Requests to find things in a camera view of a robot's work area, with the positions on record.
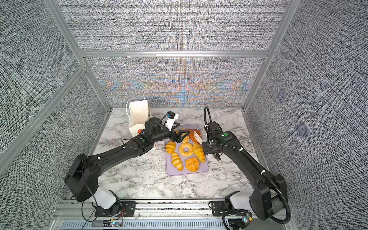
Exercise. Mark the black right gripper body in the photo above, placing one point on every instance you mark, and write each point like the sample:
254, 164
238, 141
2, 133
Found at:
208, 147

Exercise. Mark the lavender plastic tray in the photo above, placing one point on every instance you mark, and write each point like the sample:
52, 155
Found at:
171, 170

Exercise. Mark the round golden pastry bottom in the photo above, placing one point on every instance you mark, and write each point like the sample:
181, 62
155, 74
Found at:
192, 164

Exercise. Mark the large striped croissant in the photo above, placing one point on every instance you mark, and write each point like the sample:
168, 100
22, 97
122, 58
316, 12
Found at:
199, 152

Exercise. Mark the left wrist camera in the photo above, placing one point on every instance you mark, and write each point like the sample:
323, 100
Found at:
171, 117

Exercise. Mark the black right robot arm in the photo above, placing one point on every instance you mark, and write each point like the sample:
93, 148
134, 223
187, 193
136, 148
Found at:
269, 198

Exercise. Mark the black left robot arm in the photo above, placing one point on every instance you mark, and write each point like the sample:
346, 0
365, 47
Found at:
82, 177

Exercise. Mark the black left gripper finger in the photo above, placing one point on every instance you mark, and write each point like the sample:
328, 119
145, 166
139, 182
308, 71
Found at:
179, 138
183, 132

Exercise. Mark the reddish brown croissant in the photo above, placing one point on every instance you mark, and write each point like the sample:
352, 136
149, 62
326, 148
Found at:
192, 134

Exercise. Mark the golden ring donut bread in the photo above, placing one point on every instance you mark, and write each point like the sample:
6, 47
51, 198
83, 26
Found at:
186, 149

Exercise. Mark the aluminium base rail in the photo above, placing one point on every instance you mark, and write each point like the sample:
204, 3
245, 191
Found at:
142, 214

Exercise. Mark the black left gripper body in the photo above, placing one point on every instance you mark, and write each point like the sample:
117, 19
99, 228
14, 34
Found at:
165, 134

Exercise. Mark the small striped croissant left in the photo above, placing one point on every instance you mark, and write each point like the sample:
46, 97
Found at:
170, 147

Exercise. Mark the white paper bag red flower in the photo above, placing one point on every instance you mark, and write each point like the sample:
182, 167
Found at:
138, 113

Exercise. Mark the twisted golden bread roll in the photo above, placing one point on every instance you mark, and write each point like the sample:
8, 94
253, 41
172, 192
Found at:
186, 139

